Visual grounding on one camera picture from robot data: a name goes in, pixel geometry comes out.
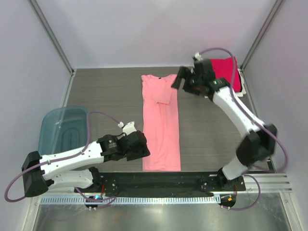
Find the light pink t shirt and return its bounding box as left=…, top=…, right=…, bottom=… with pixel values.
left=141, top=74, right=181, bottom=171

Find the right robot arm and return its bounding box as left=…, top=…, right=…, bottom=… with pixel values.
left=172, top=60, right=277, bottom=189

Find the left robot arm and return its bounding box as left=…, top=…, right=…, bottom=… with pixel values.
left=22, top=130, right=150, bottom=197

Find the folded magenta t shirt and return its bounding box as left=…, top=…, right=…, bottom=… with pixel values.
left=210, top=57, right=243, bottom=93

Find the folded white t shirt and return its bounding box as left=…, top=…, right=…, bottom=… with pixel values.
left=236, top=68, right=247, bottom=98

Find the blue plastic bin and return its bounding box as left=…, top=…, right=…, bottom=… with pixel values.
left=38, top=106, right=88, bottom=155

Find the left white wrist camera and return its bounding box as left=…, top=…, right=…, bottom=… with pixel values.
left=118, top=121, right=137, bottom=135

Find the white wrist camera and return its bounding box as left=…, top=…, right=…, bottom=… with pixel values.
left=192, top=52, right=203, bottom=64
left=118, top=121, right=137, bottom=135

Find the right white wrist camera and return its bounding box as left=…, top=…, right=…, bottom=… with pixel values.
left=192, top=52, right=203, bottom=64

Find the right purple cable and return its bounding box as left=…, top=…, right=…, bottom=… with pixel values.
left=201, top=47, right=289, bottom=212

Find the purple cable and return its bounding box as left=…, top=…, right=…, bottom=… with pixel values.
left=201, top=47, right=289, bottom=212
left=4, top=111, right=121, bottom=210

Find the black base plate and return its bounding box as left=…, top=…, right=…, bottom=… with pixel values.
left=80, top=171, right=246, bottom=198

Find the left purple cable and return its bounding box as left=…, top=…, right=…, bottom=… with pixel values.
left=4, top=111, right=121, bottom=210

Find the white slotted cable duct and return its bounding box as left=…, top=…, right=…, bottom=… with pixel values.
left=40, top=194, right=221, bottom=205

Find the right aluminium frame post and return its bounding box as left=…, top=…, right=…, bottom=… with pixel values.
left=240, top=0, right=285, bottom=71

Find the aluminium frame post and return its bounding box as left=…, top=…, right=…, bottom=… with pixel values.
left=28, top=0, right=74, bottom=76
left=240, top=0, right=285, bottom=71

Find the aluminium front rail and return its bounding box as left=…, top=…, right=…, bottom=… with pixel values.
left=48, top=174, right=294, bottom=196

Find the left aluminium frame post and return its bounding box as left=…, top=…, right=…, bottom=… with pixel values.
left=28, top=0, right=74, bottom=76

